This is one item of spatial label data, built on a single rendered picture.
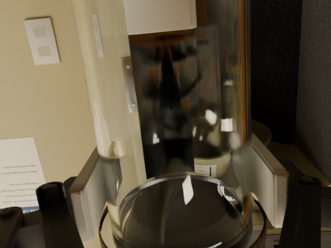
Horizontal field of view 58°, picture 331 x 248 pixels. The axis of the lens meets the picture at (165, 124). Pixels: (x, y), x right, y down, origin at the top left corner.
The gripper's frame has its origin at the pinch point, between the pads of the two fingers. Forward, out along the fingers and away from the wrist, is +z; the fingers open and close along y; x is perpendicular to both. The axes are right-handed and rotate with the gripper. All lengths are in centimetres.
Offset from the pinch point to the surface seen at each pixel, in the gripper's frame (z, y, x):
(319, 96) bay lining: 25.0, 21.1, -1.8
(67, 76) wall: 64, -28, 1
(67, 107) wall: 65, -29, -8
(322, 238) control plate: 17.2, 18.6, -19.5
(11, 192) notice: 68, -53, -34
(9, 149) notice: 67, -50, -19
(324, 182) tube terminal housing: 21.5, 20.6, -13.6
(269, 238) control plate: 17.7, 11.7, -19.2
